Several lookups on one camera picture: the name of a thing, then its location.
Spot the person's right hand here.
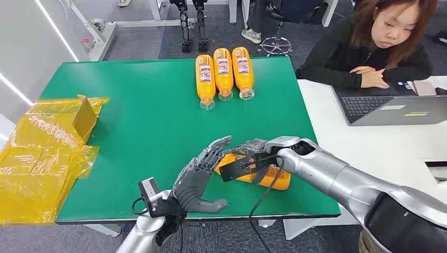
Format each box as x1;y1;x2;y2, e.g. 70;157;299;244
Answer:
361;68;391;90

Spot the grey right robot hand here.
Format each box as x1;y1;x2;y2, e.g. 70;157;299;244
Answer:
230;138;269;157

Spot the person's left hand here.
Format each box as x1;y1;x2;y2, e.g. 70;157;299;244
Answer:
348;65;376;75

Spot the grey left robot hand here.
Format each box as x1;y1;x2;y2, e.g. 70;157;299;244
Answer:
172;135;233;215

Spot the orange detergent bottle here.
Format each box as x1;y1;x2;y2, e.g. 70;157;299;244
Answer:
213;47;234;102
195;54;217;111
231;46;255;101
213;152;291;191

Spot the grey laptop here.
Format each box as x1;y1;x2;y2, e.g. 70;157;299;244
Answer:
332;82;447;127

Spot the person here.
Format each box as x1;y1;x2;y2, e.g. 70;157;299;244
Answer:
295;0;439;90
241;0;282;45

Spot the black office chair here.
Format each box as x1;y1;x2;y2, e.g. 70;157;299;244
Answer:
266;0;329;25

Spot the chrome chair base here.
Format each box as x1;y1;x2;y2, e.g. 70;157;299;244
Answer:
258;36;293;57

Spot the black robot leg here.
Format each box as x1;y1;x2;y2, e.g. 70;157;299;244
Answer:
169;0;193;54
192;0;209;53

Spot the person's knee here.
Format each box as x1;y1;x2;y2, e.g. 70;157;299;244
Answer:
358;229;383;253

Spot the yellow film-wrapped cardboard box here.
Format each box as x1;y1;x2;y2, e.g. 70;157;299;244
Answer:
0;94;110;226

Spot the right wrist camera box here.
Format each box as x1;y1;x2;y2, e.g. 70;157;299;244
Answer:
218;152;269;183

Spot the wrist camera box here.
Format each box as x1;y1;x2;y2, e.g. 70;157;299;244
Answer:
218;152;269;183
138;177;163;219

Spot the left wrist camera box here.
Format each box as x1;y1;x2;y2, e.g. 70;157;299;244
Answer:
138;177;163;219

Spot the black right camera cable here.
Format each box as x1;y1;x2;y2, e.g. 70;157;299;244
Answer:
241;154;284;253

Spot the black camera cable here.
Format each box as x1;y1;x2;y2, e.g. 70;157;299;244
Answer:
131;198;148;216
241;154;284;253

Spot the black left camera cable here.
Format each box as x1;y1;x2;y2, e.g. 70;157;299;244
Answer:
131;198;148;216

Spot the white desk frame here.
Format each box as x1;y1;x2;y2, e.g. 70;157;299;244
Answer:
59;0;198;62

